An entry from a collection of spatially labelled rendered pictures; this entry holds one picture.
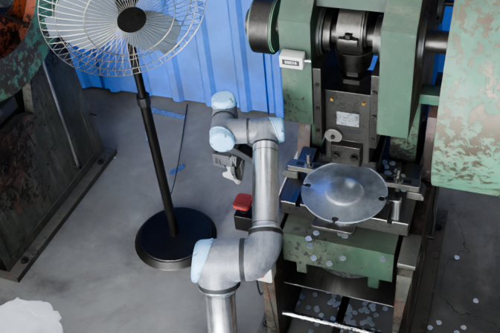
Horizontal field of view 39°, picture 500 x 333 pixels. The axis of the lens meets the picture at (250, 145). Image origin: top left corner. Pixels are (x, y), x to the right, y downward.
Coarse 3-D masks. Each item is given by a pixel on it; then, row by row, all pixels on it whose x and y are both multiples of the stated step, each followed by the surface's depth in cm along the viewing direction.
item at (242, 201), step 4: (236, 196) 241; (240, 196) 241; (244, 196) 240; (248, 196) 240; (236, 200) 239; (240, 200) 239; (244, 200) 239; (248, 200) 239; (236, 204) 238; (240, 204) 237; (244, 204) 237; (248, 204) 237; (236, 208) 238; (240, 208) 237; (244, 208) 236; (248, 208) 237
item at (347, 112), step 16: (336, 80) 217; (352, 80) 214; (368, 80) 216; (336, 96) 215; (352, 96) 213; (368, 96) 211; (336, 112) 219; (352, 112) 217; (368, 112) 215; (336, 128) 223; (352, 128) 221; (368, 128) 219; (336, 144) 224; (352, 144) 224; (368, 144) 223; (336, 160) 228; (352, 160) 224; (368, 160) 228
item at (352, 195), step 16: (320, 176) 242; (336, 176) 241; (352, 176) 240; (368, 176) 239; (304, 192) 236; (320, 192) 236; (336, 192) 234; (352, 192) 234; (368, 192) 234; (384, 192) 233; (320, 208) 230; (336, 208) 230; (352, 208) 229; (368, 208) 228
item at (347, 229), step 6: (312, 222) 226; (318, 222) 226; (324, 222) 226; (330, 222) 225; (318, 228) 225; (324, 228) 224; (330, 228) 223; (336, 228) 223; (342, 228) 223; (348, 228) 223; (354, 228) 223; (348, 234) 222
